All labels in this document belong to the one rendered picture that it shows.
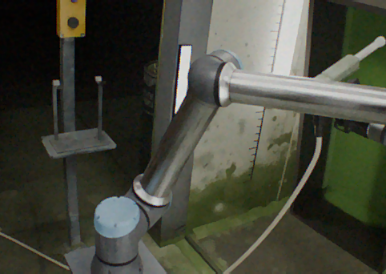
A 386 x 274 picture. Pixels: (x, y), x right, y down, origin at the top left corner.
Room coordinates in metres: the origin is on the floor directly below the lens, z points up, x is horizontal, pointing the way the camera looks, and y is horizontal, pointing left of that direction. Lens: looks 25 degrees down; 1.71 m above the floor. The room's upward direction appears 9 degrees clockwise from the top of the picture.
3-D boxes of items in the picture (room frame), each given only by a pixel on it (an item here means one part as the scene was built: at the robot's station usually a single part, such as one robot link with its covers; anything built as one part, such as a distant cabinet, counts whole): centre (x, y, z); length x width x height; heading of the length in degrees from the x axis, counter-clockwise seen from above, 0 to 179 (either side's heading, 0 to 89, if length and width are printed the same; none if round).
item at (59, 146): (1.67, 0.69, 0.95); 0.26 x 0.15 x 0.32; 130
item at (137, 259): (1.04, 0.31, 0.69); 0.19 x 0.19 x 0.10
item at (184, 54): (1.93, 0.24, 0.96); 0.06 x 0.02 x 0.63; 130
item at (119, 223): (1.05, 0.30, 0.83); 0.17 x 0.15 x 0.18; 162
